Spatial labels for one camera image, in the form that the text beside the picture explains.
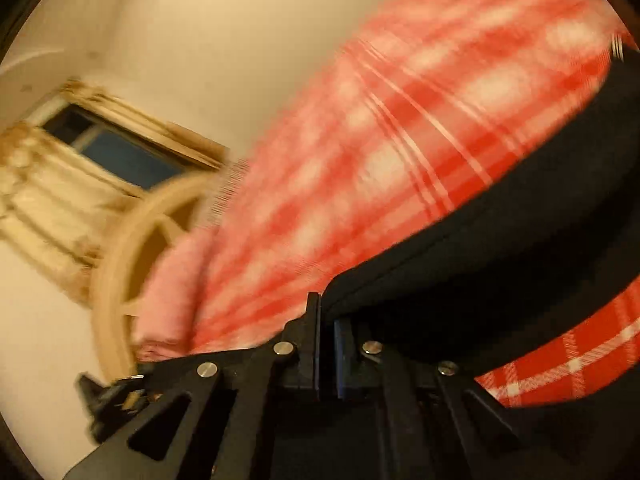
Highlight beige floral curtain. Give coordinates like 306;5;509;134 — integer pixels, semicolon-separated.
60;79;228;169
1;122;146;306

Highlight black pants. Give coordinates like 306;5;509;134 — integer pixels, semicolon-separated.
322;56;640;480

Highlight pink folded quilt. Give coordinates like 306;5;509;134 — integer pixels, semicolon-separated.
132;226;218;363

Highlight beige floral left curtain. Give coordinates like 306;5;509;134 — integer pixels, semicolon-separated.
1;122;146;306

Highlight red plaid bed sheet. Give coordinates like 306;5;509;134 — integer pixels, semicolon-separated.
192;0;640;409

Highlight cream wooden headboard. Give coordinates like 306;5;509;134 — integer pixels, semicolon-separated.
90;171;220;382

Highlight dark window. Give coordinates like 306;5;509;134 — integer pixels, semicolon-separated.
42;105;192;191

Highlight beige floral right curtain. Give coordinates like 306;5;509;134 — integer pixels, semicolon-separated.
60;79;228;169

